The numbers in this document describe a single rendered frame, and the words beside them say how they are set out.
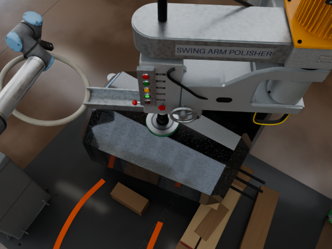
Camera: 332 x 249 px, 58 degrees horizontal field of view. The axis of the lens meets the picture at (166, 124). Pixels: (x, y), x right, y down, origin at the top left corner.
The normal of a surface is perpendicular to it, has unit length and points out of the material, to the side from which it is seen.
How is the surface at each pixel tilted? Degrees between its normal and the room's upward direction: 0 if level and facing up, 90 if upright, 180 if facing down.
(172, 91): 90
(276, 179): 0
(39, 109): 0
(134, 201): 0
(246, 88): 90
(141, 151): 45
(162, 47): 90
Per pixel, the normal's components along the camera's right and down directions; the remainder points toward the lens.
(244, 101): -0.05, 0.86
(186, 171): -0.33, 0.18
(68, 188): 0.01, -0.50
